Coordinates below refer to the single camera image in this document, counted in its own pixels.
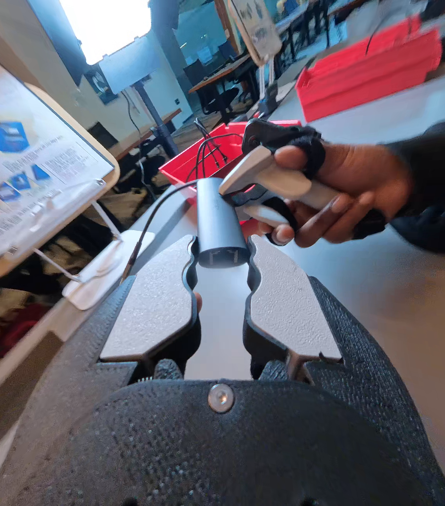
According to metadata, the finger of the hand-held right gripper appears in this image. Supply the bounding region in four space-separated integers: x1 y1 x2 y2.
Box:
242 205 293 231
219 145 283 197

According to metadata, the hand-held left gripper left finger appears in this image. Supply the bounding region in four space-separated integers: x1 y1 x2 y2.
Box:
99 235 202 375

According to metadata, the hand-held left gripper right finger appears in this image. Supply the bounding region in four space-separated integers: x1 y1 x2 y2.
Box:
242 235 344 381

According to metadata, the black hub cable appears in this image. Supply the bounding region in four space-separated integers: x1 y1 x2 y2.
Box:
121 181 199 284

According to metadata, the red storage bin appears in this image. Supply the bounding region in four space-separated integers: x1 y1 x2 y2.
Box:
295 16 443 123
159 120 302 206

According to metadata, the person's right forearm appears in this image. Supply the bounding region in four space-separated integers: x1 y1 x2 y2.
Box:
380 115 445 254

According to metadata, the person's right hand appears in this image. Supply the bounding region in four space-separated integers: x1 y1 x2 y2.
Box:
258 143 413 248

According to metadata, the white document stand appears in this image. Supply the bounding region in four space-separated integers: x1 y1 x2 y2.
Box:
33 202 156 312

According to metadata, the black office chair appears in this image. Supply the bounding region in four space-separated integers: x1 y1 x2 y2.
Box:
201 75 241 117

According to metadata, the wooden office desk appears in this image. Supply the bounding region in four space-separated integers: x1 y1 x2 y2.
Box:
188 53 260 119
108 109 182 160

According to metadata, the monitor on rolling stand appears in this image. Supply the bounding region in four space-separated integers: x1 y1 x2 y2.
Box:
98 37 180 159

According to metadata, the printed instruction sheet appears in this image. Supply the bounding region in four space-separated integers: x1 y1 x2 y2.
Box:
0 40 115 266

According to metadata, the bright window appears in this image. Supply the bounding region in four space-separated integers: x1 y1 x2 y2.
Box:
58 0 153 66

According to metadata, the black braided cable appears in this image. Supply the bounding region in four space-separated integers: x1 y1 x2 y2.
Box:
201 132 244 167
186 119 223 183

